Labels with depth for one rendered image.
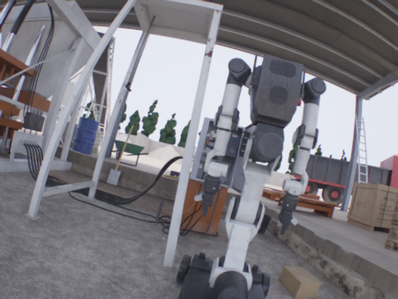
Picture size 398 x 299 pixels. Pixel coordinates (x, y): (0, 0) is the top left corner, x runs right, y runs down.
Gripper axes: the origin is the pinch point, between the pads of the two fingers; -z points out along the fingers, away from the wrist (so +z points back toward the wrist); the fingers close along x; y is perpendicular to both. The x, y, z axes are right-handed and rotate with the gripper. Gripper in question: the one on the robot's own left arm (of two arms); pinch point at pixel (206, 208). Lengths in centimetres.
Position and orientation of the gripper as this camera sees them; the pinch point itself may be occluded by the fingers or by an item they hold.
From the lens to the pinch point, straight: 122.6
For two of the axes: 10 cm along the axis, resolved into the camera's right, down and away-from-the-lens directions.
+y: -9.6, -2.3, 1.6
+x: 1.8, -0.9, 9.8
